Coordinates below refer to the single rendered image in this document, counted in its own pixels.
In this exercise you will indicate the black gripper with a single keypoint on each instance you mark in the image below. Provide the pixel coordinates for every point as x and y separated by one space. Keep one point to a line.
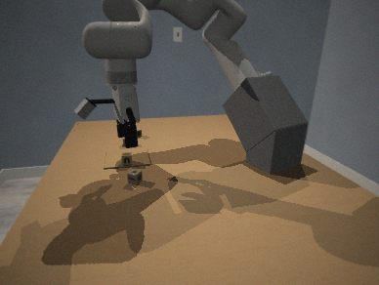
126 109

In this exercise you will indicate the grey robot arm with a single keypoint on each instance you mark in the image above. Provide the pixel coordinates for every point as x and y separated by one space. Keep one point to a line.
120 44

